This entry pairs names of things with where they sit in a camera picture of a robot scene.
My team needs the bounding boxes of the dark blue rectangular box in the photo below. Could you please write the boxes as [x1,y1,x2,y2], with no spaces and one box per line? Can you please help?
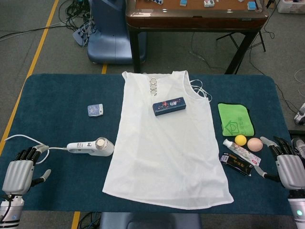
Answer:
[152,96,187,117]

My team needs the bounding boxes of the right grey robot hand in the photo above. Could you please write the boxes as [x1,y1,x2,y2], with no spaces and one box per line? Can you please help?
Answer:
[254,135,305,191]

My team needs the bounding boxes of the black cables under table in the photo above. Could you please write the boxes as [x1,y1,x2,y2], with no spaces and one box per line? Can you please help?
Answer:
[80,211,102,229]

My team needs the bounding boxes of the black floor cable tangle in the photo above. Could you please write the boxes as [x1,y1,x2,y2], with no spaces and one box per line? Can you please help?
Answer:
[59,0,96,46]

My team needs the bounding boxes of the white sleeveless top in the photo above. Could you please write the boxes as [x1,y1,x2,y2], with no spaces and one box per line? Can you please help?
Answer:
[102,70,234,211]

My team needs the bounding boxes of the white storage box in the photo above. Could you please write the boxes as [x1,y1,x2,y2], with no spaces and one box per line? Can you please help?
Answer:
[275,0,295,13]

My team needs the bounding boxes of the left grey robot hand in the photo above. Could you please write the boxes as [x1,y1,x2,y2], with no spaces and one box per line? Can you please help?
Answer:
[1,144,52,194]

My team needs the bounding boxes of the silver grey shoe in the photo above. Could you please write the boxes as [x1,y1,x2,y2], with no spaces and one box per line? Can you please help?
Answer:
[293,102,305,126]

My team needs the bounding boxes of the white handheld steamer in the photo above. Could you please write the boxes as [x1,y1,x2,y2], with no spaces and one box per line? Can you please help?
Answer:
[66,136,115,157]

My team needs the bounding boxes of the black purple carton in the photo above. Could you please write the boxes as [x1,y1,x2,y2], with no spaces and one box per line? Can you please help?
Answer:
[220,152,253,177]

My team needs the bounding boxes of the black folding stand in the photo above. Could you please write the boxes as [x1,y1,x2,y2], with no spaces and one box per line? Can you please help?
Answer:
[216,30,266,52]

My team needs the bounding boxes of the peach coloured egg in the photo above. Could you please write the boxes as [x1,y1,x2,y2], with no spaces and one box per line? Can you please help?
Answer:
[247,137,264,152]

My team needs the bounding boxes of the brown mahjong table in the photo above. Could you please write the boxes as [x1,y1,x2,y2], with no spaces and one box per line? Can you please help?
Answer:
[125,0,270,74]

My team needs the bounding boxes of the thin white cable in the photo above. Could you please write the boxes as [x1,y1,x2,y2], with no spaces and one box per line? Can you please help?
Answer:
[4,135,70,165]

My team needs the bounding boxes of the blue felt table cover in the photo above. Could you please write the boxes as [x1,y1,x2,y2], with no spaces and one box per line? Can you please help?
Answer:
[0,73,305,213]

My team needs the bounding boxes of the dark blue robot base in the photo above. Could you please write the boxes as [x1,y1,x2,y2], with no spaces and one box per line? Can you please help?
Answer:
[99,211,203,229]

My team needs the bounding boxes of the blue power strip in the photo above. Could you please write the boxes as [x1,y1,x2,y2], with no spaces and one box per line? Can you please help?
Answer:
[72,25,96,46]

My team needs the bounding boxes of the grey white sneaker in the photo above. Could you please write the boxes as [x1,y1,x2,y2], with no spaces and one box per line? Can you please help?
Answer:
[292,137,305,157]

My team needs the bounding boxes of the green microfibre cloth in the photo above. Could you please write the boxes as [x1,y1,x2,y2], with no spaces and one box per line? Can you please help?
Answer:
[217,102,255,138]

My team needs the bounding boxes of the small blue card pack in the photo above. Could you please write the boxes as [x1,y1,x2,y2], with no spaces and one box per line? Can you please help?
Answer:
[87,104,105,118]

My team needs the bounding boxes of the white toothpaste tube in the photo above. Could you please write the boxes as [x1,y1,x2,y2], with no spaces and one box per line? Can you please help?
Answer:
[223,139,262,169]

